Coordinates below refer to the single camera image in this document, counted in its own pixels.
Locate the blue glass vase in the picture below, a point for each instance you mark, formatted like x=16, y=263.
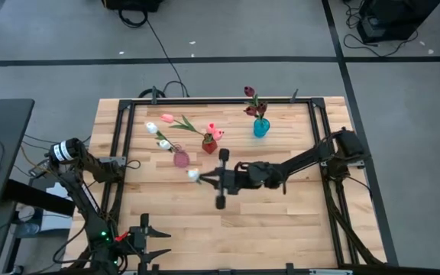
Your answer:
x=261, y=128

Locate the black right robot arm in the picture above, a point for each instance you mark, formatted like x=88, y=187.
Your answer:
x=304, y=160

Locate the white sheet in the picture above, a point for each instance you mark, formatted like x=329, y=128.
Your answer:
x=55, y=189

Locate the black diagonal bar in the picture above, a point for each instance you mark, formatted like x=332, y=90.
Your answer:
x=40, y=198

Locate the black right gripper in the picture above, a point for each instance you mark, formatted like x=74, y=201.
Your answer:
x=243, y=175

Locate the red glass vase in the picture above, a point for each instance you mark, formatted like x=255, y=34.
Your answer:
x=209, y=145

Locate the black box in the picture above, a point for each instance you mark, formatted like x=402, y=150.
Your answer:
x=132, y=4

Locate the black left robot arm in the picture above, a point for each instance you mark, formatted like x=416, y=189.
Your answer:
x=90, y=214

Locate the purple glass vase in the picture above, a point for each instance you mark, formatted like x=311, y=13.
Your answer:
x=182, y=158

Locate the black aluminium table frame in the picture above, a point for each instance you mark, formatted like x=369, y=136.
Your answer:
x=220, y=101

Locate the dark grey desk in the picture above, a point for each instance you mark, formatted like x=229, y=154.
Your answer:
x=6, y=153

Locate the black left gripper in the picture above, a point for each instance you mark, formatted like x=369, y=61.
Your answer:
x=141, y=240

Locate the black equipment case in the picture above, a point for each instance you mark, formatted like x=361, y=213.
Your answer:
x=392, y=19

